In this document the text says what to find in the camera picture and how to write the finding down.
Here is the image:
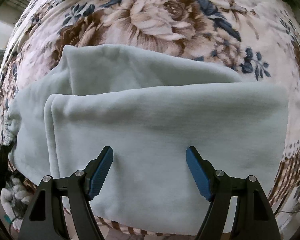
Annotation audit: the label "floral bed blanket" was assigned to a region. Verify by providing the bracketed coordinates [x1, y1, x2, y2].
[0, 0, 300, 235]

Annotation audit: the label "light green fleece pants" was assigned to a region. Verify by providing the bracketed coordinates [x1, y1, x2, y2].
[5, 44, 288, 235]

